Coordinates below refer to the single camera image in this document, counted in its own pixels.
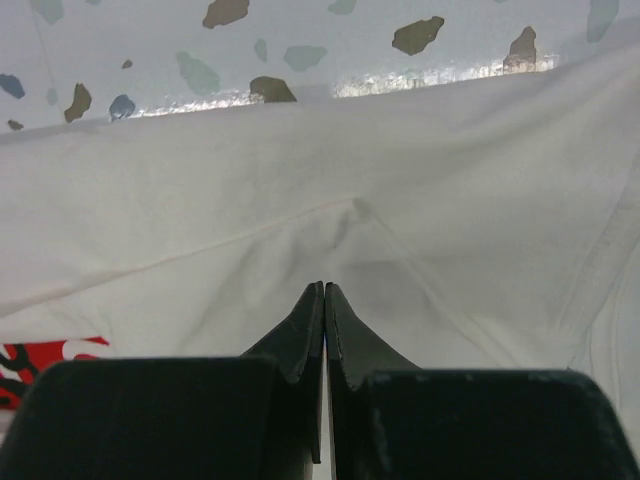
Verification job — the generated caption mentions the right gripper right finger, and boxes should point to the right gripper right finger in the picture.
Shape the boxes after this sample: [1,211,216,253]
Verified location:
[324,283,639,479]

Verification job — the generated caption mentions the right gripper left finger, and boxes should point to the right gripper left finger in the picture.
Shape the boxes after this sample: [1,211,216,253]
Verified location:
[1,283,324,479]

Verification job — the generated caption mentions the white t-shirt red print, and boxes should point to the white t-shirt red print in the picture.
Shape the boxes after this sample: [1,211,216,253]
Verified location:
[1,43,639,432]

